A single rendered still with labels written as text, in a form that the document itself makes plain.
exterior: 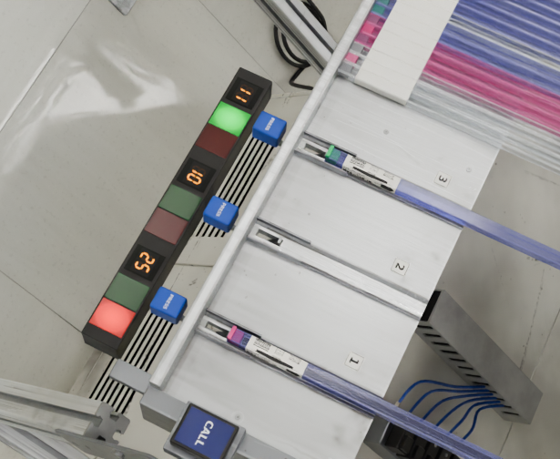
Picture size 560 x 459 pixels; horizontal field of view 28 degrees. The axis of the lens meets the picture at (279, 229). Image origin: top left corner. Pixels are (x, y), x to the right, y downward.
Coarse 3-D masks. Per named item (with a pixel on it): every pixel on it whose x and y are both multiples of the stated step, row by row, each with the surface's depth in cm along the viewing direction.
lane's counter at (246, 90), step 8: (240, 80) 123; (232, 88) 122; (240, 88) 122; (248, 88) 123; (256, 88) 123; (232, 96) 122; (240, 96) 122; (248, 96) 122; (256, 96) 122; (240, 104) 122; (248, 104) 122
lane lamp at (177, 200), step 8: (168, 192) 117; (176, 192) 117; (184, 192) 117; (168, 200) 117; (176, 200) 117; (184, 200) 117; (192, 200) 117; (200, 200) 117; (168, 208) 116; (176, 208) 116; (184, 208) 117; (192, 208) 117; (184, 216) 116
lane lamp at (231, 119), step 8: (224, 104) 122; (216, 112) 121; (224, 112) 121; (232, 112) 121; (240, 112) 121; (216, 120) 121; (224, 120) 121; (232, 120) 121; (240, 120) 121; (224, 128) 120; (232, 128) 120; (240, 128) 121
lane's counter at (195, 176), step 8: (192, 160) 119; (184, 168) 118; (192, 168) 118; (200, 168) 118; (208, 168) 118; (184, 176) 118; (192, 176) 118; (200, 176) 118; (208, 176) 118; (192, 184) 118; (200, 184) 118; (208, 184) 118
